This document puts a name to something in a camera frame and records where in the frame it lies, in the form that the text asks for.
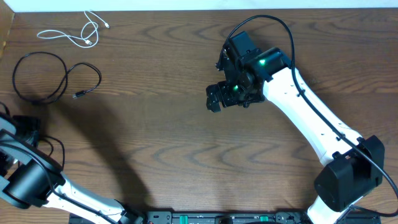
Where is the white usb cable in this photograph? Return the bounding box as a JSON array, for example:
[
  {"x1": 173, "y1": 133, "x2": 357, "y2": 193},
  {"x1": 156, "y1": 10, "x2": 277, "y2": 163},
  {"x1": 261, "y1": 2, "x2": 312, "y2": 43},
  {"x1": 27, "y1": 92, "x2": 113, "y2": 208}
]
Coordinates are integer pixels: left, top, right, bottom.
[{"x1": 37, "y1": 10, "x2": 110, "y2": 49}]

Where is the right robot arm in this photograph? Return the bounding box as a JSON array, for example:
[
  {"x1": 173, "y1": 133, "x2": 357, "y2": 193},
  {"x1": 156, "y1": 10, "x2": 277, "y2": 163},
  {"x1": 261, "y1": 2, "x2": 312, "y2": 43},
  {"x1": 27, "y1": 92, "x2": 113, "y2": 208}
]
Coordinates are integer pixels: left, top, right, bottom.
[{"x1": 206, "y1": 32, "x2": 385, "y2": 223}]

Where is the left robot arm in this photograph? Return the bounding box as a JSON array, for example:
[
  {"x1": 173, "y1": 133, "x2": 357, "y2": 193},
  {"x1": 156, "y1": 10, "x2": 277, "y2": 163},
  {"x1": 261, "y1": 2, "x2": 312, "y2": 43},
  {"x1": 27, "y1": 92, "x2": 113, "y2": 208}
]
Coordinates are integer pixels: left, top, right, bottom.
[{"x1": 1, "y1": 106, "x2": 145, "y2": 224}]

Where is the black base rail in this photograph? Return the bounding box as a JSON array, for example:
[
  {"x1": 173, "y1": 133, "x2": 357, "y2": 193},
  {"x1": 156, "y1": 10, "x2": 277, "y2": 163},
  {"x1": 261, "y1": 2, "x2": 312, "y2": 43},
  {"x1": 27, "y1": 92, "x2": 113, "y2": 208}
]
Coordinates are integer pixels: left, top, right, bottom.
[{"x1": 68, "y1": 210, "x2": 382, "y2": 224}]

